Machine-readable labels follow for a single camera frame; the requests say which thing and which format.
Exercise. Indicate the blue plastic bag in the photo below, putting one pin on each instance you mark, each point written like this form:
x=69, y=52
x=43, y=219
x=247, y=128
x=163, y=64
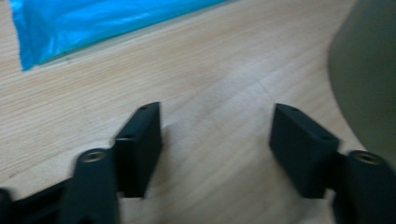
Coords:
x=77, y=25

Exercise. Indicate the green waste bin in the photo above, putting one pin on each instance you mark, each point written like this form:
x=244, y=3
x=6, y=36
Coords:
x=367, y=77

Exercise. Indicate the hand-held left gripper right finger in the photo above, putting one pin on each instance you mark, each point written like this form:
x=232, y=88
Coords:
x=303, y=152

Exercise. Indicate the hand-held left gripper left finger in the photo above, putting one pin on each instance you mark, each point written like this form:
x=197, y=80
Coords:
x=137, y=155

